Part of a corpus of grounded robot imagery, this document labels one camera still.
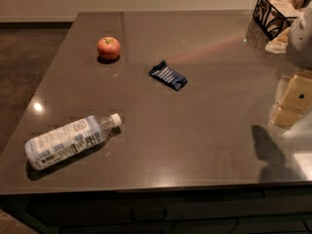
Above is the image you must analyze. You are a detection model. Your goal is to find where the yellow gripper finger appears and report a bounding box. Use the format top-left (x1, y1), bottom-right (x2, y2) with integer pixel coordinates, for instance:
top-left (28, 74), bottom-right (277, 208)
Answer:
top-left (271, 69), bottom-right (312, 130)

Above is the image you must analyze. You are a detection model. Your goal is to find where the blue rxbar wrapper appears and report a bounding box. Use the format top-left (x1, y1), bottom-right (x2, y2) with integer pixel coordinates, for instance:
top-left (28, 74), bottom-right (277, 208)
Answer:
top-left (148, 59), bottom-right (187, 91)

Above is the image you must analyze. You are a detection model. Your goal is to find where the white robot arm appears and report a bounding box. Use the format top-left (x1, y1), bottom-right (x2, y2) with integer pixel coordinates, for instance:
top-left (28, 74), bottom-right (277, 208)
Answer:
top-left (270, 4), bottom-right (312, 131)

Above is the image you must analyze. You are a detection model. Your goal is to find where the red apple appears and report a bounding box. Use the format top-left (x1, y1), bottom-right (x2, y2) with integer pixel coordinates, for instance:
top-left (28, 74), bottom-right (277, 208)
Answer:
top-left (97, 37), bottom-right (120, 60)

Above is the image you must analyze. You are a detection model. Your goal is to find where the clear plastic water bottle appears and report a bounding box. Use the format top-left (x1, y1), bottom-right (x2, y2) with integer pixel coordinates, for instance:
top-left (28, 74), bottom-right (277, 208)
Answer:
top-left (24, 113), bottom-right (122, 171)

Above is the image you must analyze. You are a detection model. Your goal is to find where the black wire basket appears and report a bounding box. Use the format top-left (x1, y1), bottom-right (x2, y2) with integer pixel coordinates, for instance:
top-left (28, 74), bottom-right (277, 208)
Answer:
top-left (253, 0), bottom-right (312, 40)

